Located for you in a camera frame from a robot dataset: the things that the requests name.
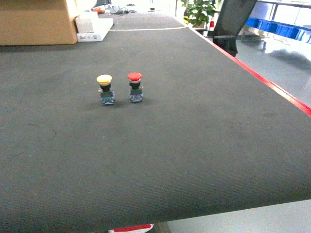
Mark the dark grey table mat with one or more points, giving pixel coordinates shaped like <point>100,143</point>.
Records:
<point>208,137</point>

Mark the red mushroom push button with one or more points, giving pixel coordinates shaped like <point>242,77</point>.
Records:
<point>136,94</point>

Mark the yellow mushroom push button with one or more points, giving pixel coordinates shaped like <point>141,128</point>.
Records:
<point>107,95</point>

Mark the white flat box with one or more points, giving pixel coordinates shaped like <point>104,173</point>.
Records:
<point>103,27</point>

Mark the green potted plant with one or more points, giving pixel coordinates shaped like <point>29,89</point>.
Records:
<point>197,13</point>

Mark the small white box on top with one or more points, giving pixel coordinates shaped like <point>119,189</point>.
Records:
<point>86,22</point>

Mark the black office chair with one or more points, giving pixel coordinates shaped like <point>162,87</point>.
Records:
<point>232,17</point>

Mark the large cardboard box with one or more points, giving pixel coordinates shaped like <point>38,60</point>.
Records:
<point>37,22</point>

